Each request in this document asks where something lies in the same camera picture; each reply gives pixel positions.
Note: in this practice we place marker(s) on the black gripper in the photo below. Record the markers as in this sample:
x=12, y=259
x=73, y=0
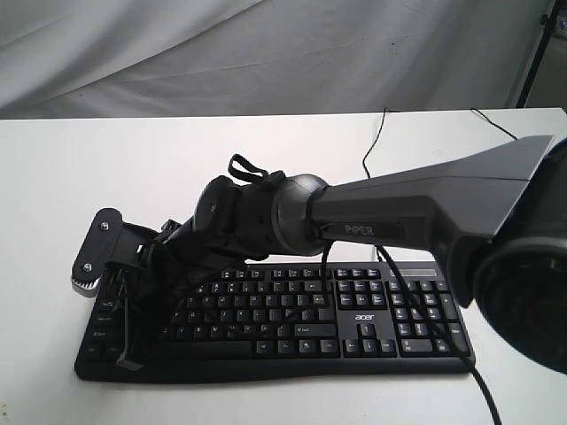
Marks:
x=175, y=262

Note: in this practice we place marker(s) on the black acer keyboard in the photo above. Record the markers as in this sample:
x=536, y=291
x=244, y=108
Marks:
x=279, y=321

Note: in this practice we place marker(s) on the grey backdrop cloth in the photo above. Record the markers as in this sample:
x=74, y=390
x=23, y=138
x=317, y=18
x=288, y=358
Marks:
x=117, y=59

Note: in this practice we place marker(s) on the black tripod stand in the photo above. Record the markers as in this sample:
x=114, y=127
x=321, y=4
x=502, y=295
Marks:
x=547, y=23

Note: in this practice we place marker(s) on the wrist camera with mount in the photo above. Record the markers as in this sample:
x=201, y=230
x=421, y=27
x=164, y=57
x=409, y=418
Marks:
x=110, y=244

